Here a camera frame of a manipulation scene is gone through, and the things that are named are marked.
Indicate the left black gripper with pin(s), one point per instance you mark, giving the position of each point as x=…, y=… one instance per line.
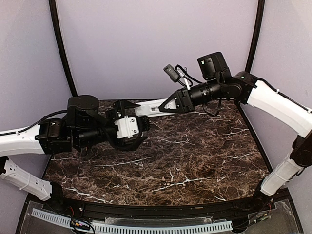
x=119, y=105

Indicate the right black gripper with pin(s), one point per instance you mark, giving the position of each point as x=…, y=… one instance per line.
x=184, y=100

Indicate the white remote control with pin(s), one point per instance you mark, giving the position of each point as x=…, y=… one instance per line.
x=150, y=108

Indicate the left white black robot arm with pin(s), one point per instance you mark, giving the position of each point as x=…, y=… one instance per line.
x=79, y=126

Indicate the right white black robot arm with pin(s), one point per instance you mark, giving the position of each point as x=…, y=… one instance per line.
x=245, y=88

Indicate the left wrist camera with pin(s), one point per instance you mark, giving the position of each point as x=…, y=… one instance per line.
x=128, y=126

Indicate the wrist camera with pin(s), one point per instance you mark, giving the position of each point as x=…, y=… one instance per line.
x=172, y=73
x=128, y=126

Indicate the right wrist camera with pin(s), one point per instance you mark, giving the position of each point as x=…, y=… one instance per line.
x=172, y=73

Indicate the black front rail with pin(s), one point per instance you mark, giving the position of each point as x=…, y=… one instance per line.
x=101, y=211

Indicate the white slotted cable duct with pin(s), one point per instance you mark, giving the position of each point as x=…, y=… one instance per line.
x=136, y=226

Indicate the right black frame post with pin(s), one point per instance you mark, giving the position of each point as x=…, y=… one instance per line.
x=255, y=36

